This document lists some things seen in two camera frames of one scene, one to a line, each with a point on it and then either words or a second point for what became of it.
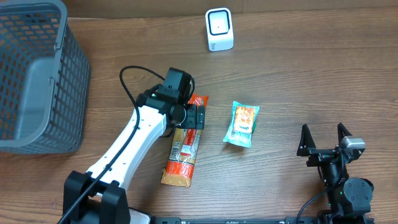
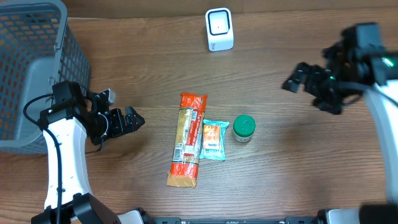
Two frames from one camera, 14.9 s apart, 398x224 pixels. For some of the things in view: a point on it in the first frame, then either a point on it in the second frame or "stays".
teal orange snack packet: (242, 124) → (213, 140)
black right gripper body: (321, 154) → (326, 82)
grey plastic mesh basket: (44, 79) stays
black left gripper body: (193, 117) → (123, 121)
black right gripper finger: (306, 143) → (297, 78)
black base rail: (262, 219) stays
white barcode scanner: (219, 31) stays
